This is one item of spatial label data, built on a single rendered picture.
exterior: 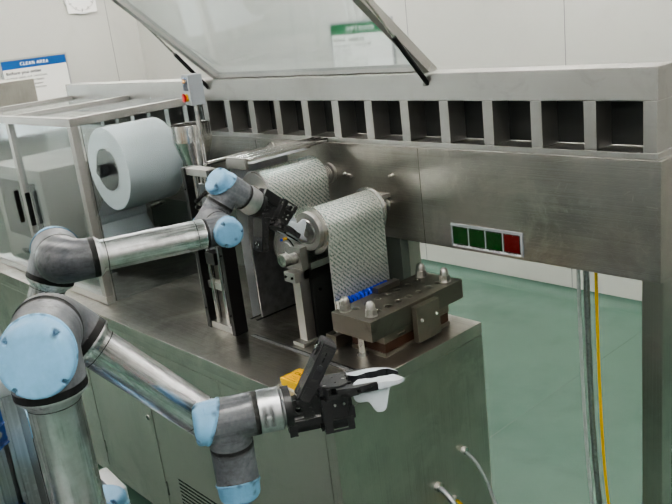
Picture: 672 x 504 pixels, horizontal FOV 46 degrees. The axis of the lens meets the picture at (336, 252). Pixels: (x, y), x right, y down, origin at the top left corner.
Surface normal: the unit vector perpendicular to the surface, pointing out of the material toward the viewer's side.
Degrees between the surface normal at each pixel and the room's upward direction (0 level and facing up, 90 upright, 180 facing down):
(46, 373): 83
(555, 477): 0
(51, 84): 90
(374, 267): 90
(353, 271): 90
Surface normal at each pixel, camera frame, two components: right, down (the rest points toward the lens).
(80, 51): 0.68, 0.14
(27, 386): 0.19, 0.14
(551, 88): -0.73, 0.28
